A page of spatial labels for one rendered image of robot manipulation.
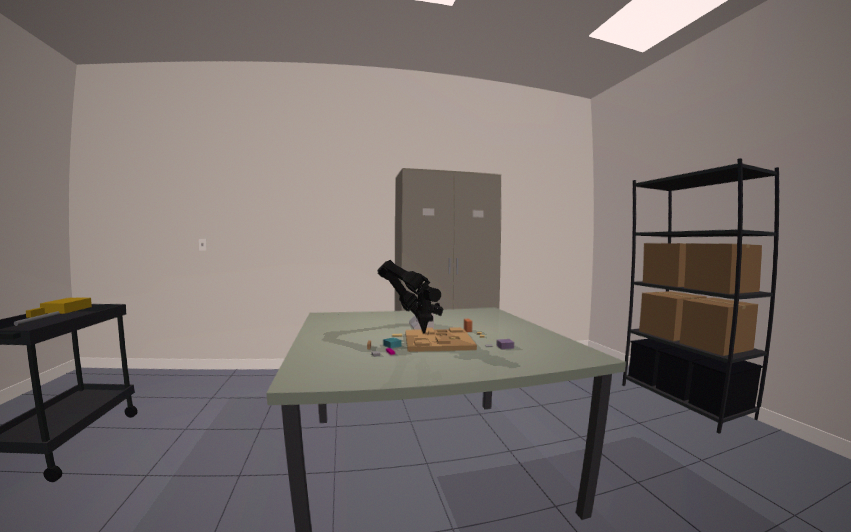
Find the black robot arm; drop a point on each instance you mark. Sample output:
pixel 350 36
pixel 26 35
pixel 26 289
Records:
pixel 413 280

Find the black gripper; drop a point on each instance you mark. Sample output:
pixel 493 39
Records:
pixel 424 317

